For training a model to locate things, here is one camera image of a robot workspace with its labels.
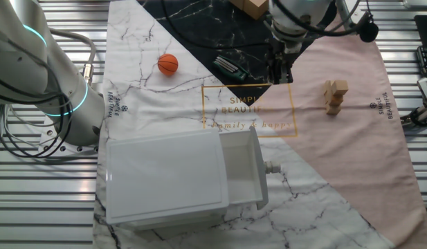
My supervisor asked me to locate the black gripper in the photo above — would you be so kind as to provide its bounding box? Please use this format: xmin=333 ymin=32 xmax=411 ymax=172
xmin=266 ymin=39 xmax=301 ymax=86

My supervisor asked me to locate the white drawer with knob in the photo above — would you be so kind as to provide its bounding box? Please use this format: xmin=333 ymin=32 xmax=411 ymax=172
xmin=218 ymin=124 xmax=282 ymax=211

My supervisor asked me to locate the orange mini basketball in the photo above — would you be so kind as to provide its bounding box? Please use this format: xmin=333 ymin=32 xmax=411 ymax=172
xmin=157 ymin=53 xmax=179 ymax=77

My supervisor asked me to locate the marble and pink tablecloth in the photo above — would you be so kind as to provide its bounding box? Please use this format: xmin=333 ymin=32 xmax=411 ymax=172
xmin=93 ymin=0 xmax=427 ymax=249

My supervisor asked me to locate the white drawer cabinet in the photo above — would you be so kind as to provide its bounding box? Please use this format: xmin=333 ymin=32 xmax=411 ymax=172
xmin=105 ymin=128 xmax=231 ymax=231

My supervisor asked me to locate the black flat panel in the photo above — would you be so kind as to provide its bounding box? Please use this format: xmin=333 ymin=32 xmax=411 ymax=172
xmin=414 ymin=15 xmax=427 ymax=48

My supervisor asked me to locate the grey flat device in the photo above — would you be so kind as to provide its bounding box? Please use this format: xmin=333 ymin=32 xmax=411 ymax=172
xmin=403 ymin=0 xmax=427 ymax=10

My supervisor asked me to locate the black camera cable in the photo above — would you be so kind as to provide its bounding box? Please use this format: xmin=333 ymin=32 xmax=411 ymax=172
xmin=160 ymin=0 xmax=380 ymax=49

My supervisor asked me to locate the silver ribbed depth camera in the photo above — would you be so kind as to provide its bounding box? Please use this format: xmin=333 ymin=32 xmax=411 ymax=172
xmin=417 ymin=77 xmax=427 ymax=109

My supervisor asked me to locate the grey robot power cable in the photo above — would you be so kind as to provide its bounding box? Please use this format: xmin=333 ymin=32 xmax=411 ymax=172
xmin=48 ymin=28 xmax=97 ymax=86

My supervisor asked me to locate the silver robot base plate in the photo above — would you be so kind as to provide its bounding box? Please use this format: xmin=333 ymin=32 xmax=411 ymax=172
xmin=38 ymin=128 xmax=100 ymax=156

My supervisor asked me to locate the white thin cable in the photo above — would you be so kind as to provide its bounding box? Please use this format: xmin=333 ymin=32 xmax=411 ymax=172
xmin=0 ymin=105 xmax=41 ymax=153

